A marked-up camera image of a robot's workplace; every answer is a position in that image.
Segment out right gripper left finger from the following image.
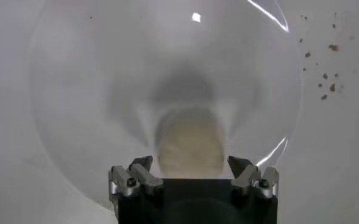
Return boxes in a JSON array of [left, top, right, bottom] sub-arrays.
[[108, 155, 165, 199]]

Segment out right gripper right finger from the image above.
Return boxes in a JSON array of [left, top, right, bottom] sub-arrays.
[[227, 155, 280, 201]]

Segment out white steamed baozi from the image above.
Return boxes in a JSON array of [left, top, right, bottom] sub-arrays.
[[154, 106, 229, 180]]

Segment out white round plate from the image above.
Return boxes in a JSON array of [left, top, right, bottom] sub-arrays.
[[28, 0, 304, 211]]

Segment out scattered dark crumbs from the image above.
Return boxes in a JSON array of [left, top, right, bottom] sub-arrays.
[[297, 12, 355, 101]]

